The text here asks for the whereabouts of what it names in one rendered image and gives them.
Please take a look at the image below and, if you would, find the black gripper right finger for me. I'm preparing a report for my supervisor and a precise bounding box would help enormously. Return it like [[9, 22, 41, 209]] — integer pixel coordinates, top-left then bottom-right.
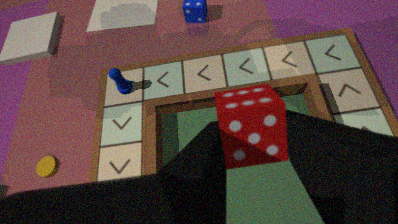
[[285, 110, 398, 224]]

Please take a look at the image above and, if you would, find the red die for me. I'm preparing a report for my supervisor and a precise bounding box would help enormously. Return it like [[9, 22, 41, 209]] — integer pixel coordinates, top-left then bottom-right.
[[214, 84, 288, 170]]

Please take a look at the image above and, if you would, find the yellow round disc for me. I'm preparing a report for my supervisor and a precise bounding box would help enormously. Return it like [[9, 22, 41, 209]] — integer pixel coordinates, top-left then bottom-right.
[[36, 156, 58, 178]]

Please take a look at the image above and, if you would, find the blue die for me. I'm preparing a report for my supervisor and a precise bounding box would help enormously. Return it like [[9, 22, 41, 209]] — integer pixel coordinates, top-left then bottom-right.
[[182, 0, 208, 23]]

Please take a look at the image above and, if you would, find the blue pawn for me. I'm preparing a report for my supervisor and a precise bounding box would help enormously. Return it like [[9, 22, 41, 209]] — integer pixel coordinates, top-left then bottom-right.
[[109, 68, 133, 94]]

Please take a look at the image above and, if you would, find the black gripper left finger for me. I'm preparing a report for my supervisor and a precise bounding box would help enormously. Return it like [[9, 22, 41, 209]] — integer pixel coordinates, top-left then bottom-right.
[[0, 121, 227, 224]]

